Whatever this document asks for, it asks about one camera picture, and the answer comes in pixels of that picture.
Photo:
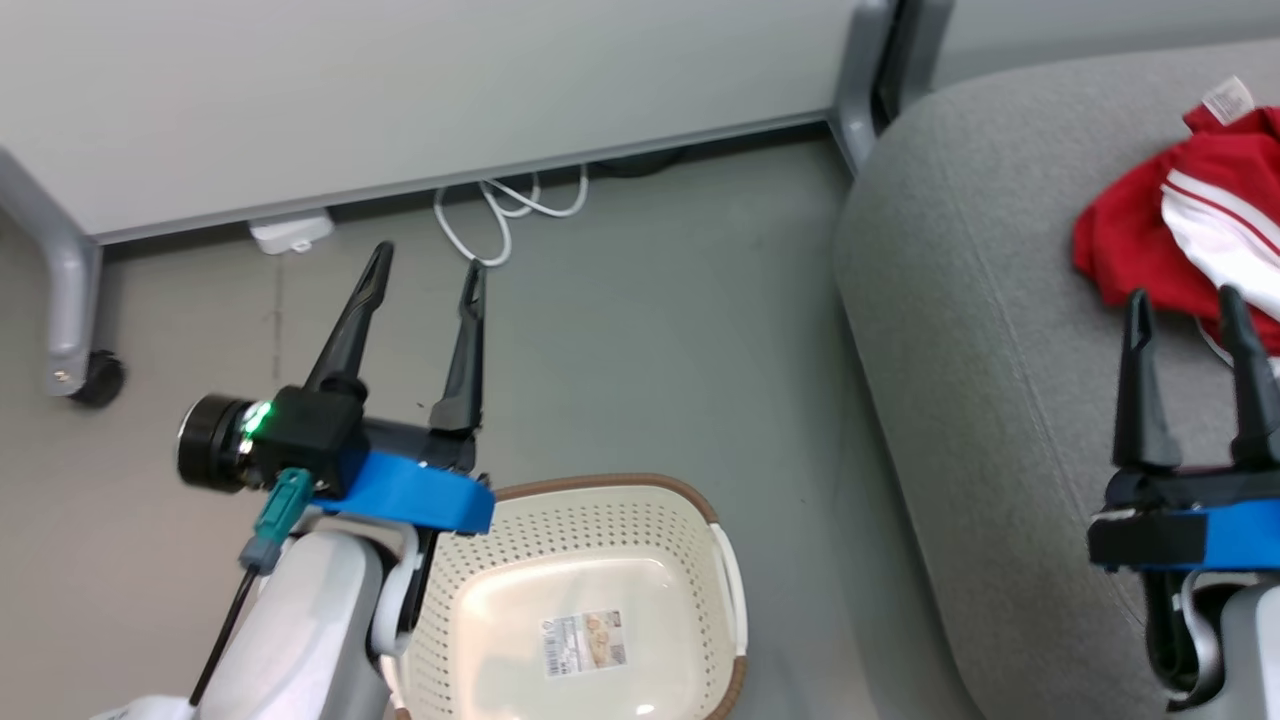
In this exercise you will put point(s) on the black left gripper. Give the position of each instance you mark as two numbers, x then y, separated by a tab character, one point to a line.
212	445

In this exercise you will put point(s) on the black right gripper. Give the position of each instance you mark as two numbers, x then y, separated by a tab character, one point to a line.
1190	488

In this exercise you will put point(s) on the red white garment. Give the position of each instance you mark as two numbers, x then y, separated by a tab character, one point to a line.
1130	240

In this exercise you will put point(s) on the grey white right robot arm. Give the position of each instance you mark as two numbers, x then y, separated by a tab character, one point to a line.
1240	640

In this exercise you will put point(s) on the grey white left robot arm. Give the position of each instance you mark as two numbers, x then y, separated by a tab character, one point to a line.
310	620

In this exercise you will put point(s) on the cream perforated laundry basket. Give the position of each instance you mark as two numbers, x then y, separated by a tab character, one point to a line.
520	620

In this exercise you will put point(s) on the printed sticker in basket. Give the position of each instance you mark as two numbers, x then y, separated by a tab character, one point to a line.
585	643

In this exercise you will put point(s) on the white power adapter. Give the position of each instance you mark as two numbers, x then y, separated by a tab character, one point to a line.
290	232

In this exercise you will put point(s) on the grey fabric sofa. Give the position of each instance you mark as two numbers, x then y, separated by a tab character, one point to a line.
980	300

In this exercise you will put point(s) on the white partition panel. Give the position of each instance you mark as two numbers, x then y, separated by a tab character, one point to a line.
400	90

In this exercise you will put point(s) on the black caster wheel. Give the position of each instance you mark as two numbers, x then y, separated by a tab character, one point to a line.
102	380

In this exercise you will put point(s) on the grey partition leg with caster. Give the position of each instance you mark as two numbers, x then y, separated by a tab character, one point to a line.
70	300

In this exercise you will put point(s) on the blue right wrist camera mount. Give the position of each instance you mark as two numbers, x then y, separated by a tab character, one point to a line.
1150	540

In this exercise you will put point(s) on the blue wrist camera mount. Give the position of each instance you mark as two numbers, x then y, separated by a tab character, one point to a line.
420	495
1150	540

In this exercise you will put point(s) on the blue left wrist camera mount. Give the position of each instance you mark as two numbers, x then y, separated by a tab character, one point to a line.
420	495

